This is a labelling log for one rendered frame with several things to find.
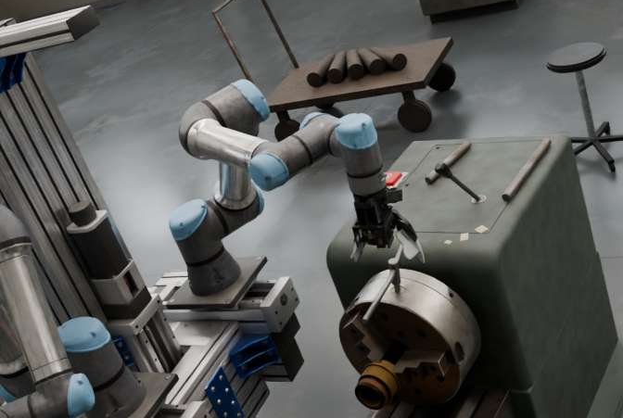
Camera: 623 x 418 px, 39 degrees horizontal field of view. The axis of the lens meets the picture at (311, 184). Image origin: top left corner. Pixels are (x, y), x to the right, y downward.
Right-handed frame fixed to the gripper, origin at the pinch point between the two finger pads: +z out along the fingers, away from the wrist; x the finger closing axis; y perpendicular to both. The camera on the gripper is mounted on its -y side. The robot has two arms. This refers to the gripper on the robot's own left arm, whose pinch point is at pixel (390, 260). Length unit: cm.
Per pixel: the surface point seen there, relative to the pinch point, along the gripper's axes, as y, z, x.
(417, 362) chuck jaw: 5.0, 24.3, 2.9
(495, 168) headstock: -54, 10, 12
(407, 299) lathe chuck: -2.7, 12.7, 0.6
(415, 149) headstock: -72, 13, -15
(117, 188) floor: -329, 184, -354
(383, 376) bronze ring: 10.0, 24.3, -3.7
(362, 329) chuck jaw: 1.4, 18.6, -10.2
